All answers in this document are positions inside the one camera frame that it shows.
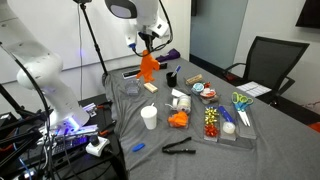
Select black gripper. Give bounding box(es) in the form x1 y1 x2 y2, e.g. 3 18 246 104
139 31 157 54

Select orange plush toy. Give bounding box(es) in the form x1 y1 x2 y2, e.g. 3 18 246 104
135 49 161 83

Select black pen cup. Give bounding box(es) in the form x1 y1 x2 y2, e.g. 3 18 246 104
165 71 178 88

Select white paper cup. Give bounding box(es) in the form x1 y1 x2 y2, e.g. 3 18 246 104
140 105 158 131

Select orange rubber glove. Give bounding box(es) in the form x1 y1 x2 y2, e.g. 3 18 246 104
167 111 190 128

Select white gripper side module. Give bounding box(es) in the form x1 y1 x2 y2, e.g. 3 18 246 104
147 18 170 39

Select purple folded umbrella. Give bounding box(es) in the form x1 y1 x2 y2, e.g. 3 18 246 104
155 48 181 63

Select white-edged black tablet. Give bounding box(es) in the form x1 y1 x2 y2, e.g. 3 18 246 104
121 67 144 80

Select wooden block with lettering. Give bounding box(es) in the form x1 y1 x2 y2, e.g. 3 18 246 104
143 82 159 94

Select clear plastic box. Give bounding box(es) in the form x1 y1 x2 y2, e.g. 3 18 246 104
124 79 141 97
166 109 192 131

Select white paper card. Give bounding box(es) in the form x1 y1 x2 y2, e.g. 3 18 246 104
171 87 186 98

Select cork twine spool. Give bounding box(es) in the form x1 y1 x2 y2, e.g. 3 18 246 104
185 73 204 86

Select teal round tin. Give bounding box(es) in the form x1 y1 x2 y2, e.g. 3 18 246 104
191 82 205 95

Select orange black bar clamp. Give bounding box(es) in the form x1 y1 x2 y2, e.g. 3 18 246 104
95 101 114 112
98 121 118 138

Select red white round container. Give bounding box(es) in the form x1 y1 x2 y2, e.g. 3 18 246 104
199 87 218 100

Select clear shallow tray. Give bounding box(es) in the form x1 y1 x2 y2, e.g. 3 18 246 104
184 76 221 105

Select gold gift bow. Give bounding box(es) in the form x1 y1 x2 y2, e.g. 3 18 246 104
204 106 219 125

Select blue marker pen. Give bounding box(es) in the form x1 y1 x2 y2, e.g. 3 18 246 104
131 142 147 153

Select blue tube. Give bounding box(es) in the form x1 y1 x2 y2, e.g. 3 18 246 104
218 105 235 124

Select white controller with black knob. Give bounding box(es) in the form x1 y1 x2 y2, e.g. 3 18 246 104
85 134 111 158

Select white round tape roll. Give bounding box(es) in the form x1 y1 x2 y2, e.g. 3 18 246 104
222 121 237 135

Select white paper sheet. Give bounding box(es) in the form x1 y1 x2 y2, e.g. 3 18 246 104
245 81 273 98

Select black mesh office chair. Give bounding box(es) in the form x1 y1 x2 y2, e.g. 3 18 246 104
222 35 310 105

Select gray table cloth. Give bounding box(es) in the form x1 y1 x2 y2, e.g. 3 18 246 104
103 58 320 180

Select clear acrylic organizer tray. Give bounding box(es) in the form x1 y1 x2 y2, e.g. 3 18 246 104
202 103 258 149

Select orange bag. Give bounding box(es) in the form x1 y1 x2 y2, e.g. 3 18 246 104
307 121 320 134

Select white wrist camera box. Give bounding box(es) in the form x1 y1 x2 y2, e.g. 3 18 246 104
124 31 138 50

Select black camera tripod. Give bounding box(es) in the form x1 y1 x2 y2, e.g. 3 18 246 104
72 0 111 81

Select green-handled scissors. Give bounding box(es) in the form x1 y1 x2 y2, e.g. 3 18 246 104
231 91 250 127

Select blue-handled scissors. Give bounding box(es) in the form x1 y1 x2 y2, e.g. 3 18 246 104
237 97 254 127

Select black wall monitor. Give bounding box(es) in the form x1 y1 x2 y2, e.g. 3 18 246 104
295 0 320 29

